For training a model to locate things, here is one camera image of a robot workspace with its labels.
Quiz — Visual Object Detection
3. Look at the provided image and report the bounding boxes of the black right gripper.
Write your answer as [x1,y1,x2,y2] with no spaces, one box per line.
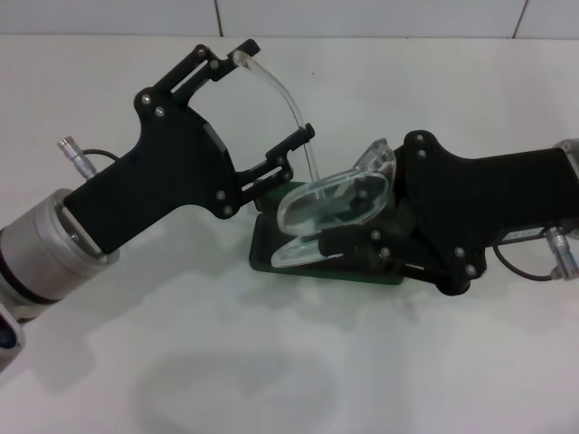
[318,129,579,297]

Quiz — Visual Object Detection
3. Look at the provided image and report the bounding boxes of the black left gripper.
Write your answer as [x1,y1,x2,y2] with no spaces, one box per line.
[62,39,317,253]

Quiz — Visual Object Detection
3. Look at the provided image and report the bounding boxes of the clear plastic glasses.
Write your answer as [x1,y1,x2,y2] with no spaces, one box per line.
[233,49,398,269]

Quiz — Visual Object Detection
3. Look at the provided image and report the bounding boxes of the green glasses case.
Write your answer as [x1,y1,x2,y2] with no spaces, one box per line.
[248,180,408,288]

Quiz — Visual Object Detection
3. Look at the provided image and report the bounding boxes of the left gripper cable with connectors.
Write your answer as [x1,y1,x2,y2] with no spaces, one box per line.
[56,137,122,176]

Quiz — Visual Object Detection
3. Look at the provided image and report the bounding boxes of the gripper cable with connectors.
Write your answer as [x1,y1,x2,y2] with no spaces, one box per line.
[56,137,122,176]
[491,227,579,282]

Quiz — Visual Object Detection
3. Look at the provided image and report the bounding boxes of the right gripper cable with connectors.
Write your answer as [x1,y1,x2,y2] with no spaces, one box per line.
[491,227,579,282]

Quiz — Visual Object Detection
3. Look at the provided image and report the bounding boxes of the left wrist camera housing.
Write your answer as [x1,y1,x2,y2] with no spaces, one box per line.
[0,307,26,363]

